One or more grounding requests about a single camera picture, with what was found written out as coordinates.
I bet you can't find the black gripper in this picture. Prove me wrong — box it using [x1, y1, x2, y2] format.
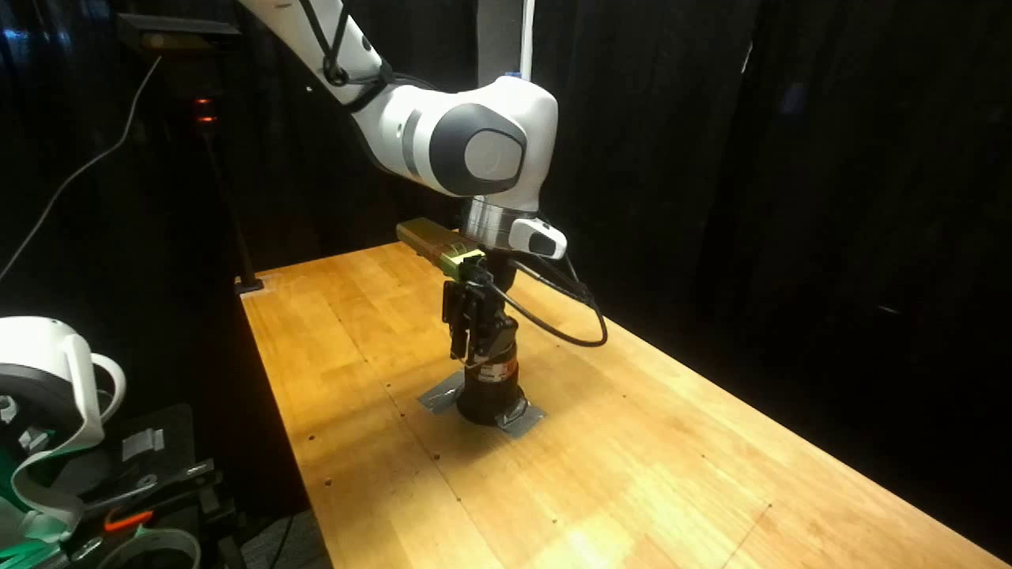
[439, 264, 521, 370]

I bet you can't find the dark jar with purple lid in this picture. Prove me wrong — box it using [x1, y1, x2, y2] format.
[455, 337, 528, 431]

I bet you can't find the black equipment case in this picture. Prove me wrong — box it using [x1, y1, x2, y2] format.
[56, 404, 251, 569]

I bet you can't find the white rounded plastic device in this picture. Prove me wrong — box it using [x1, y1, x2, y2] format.
[0, 313, 129, 532]

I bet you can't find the thin black camera cable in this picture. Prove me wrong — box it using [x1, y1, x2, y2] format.
[472, 249, 612, 351]

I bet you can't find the black camera stand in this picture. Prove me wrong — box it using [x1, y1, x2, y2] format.
[109, 8, 268, 298]

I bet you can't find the white vertical post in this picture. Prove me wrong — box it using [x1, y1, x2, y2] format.
[474, 0, 537, 85]

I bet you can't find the white looped cord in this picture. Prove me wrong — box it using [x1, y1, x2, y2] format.
[96, 524, 204, 569]

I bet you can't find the orange handled tool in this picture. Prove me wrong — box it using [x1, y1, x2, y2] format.
[101, 507, 157, 538]

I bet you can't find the thin white cable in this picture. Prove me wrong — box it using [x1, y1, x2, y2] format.
[0, 54, 168, 280]

